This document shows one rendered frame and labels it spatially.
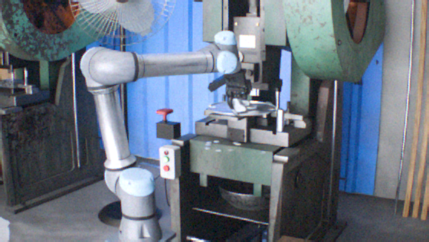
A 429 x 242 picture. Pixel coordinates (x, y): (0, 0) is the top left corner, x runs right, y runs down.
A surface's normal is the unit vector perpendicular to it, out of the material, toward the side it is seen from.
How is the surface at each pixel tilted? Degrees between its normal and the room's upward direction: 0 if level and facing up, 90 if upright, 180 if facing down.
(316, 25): 115
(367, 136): 90
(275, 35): 90
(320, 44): 124
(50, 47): 90
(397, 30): 90
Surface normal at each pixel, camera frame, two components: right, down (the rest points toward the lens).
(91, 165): 0.85, 0.11
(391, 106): -0.49, 0.19
